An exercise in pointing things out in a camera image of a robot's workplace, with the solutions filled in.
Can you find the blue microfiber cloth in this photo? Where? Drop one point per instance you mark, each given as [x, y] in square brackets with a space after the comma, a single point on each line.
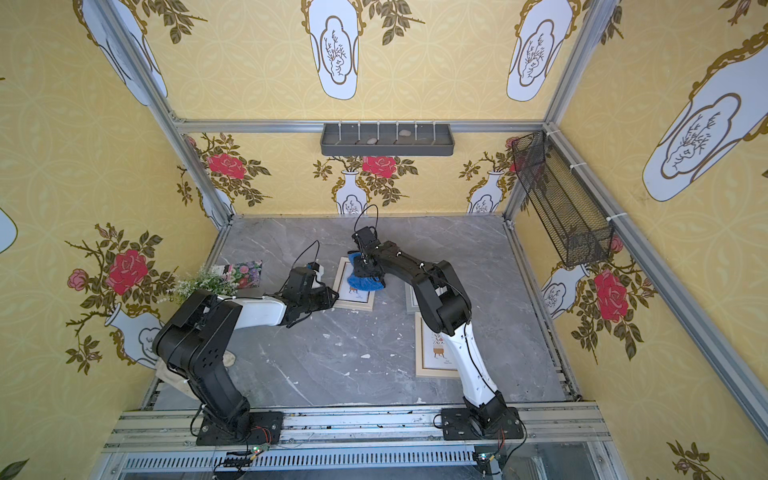
[362, 278]

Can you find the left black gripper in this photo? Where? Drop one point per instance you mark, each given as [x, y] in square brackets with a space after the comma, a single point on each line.
[318, 296]

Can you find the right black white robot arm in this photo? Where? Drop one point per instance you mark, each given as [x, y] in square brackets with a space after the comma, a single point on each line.
[446, 309]

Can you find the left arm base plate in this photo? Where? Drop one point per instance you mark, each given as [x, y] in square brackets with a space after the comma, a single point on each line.
[252, 428]

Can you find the grey-green picture frame middle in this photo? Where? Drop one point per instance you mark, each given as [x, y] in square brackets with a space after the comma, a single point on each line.
[412, 306]

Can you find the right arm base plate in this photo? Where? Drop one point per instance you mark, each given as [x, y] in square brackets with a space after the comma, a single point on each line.
[465, 424]

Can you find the beige picture frame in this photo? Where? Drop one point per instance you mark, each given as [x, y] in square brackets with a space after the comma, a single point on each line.
[350, 297]
[432, 359]

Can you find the floral patterned box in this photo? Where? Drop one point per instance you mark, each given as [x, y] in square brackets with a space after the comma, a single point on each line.
[243, 275]

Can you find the black wire mesh basket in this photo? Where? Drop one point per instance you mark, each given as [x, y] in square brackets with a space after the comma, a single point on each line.
[575, 223]

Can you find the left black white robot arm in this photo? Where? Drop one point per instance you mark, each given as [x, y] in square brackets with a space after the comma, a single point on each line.
[193, 342]

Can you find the potted green plant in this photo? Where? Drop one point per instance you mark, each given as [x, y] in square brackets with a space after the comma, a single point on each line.
[206, 280]

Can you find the grey wall shelf tray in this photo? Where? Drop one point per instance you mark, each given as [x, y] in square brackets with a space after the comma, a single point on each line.
[394, 138]

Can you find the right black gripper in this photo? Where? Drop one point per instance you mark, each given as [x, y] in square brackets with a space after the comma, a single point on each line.
[365, 258]

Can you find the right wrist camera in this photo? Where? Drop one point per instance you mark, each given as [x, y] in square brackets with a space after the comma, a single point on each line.
[366, 239]

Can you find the beige work glove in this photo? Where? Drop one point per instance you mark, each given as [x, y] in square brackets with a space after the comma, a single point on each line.
[178, 382]

